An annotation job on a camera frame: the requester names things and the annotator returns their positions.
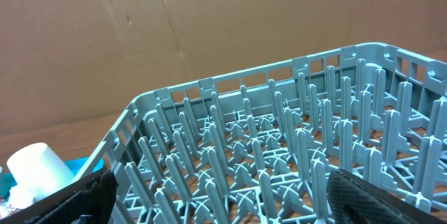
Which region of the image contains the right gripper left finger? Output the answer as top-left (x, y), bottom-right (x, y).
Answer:
top-left (1, 168), bottom-right (118, 224)

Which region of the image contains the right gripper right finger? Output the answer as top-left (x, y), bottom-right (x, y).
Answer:
top-left (326, 169), bottom-right (443, 224)

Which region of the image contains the grey plastic dishwasher rack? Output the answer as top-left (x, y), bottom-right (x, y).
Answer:
top-left (76, 43), bottom-right (446, 223)

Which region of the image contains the foil snack wrapper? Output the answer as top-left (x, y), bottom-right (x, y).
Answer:
top-left (0, 201), bottom-right (20, 220)

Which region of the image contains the teal plastic serving tray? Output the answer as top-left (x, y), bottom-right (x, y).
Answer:
top-left (1, 157), bottom-right (105, 199)

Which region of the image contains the crumpled white tissue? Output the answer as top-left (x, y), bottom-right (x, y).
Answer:
top-left (8, 185), bottom-right (35, 209)

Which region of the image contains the white paper cup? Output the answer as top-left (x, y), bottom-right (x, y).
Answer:
top-left (7, 142), bottom-right (74, 203)

